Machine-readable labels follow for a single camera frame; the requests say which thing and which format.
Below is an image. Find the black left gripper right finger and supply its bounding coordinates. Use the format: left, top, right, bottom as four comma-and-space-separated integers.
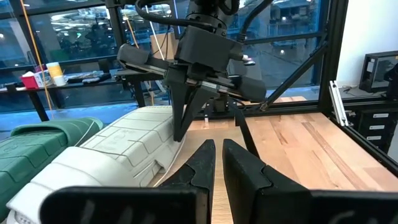
221, 138, 398, 224

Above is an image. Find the yellow cable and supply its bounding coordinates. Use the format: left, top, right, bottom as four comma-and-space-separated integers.
19, 0, 56, 119

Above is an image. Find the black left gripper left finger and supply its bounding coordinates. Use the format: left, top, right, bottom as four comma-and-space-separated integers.
40, 139, 216, 224

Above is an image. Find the cardboard box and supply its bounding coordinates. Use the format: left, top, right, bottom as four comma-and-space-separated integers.
150, 32, 180, 60

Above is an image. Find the green slipper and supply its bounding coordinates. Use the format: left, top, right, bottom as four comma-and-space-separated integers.
0, 116, 104, 222

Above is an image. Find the white mug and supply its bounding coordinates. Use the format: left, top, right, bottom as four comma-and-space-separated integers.
52, 75, 70, 87

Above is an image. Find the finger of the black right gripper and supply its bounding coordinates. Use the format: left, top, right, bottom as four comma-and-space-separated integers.
182, 85, 219, 135
164, 66, 191, 142

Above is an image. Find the white corner bracket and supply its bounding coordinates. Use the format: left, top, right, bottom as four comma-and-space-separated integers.
328, 80, 349, 128

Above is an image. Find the black aluminium table frame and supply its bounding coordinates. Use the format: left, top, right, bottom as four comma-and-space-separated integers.
104, 0, 398, 179

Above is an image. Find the black computer case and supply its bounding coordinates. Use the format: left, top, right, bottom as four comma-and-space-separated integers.
358, 50, 398, 95

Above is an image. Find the yellow cup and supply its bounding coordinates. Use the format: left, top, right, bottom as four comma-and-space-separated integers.
45, 62, 65, 79

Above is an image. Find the red box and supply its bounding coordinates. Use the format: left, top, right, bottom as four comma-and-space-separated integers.
20, 71, 40, 90

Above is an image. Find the black background table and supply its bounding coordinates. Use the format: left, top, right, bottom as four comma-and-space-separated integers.
0, 68, 175, 123

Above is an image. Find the black drawer cabinet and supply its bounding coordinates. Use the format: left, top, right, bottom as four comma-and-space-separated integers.
353, 108, 398, 155

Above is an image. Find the grey slipper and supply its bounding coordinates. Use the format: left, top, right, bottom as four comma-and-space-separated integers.
6, 105, 188, 224

